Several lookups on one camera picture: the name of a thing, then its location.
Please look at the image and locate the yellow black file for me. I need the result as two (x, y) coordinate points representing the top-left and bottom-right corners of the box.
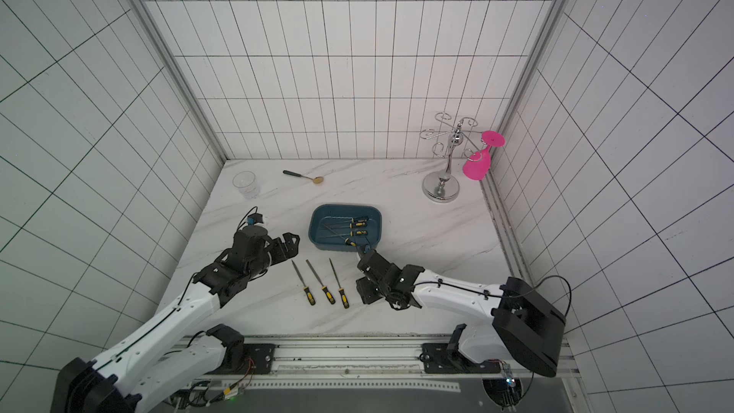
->
(329, 259), (350, 309)
(306, 259), (336, 305)
(291, 261), (317, 306)
(318, 223), (373, 252)

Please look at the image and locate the crossing yellow file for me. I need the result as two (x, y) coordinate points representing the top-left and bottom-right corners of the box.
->
(323, 221), (368, 230)

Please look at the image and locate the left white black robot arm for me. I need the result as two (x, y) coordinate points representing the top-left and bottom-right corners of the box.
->
(51, 219), (300, 412)

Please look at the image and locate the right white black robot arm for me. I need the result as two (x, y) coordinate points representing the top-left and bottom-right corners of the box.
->
(356, 248), (566, 378)

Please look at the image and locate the teal plastic storage box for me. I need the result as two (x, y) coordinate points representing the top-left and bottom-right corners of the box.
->
(308, 204), (382, 252)

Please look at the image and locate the clear plastic measuring cup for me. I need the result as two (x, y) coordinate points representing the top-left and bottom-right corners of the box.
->
(232, 171), (261, 200)

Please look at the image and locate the chrome glass holder stand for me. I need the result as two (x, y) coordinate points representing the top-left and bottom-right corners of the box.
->
(420, 112), (478, 204)

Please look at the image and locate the left base wiring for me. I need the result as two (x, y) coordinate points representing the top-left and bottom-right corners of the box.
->
(165, 354), (256, 408)

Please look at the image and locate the pink plastic wine glass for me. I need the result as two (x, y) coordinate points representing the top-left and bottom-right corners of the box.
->
(463, 131), (506, 181)

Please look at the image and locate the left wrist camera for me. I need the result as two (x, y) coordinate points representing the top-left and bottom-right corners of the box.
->
(246, 212), (264, 226)

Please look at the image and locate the gold spoon dark handle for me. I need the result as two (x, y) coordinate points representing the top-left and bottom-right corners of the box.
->
(282, 170), (324, 185)

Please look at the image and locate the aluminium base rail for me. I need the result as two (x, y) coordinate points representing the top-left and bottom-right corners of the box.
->
(117, 333), (580, 382)

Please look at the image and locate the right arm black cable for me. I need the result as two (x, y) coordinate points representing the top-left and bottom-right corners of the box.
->
(535, 273), (573, 334)

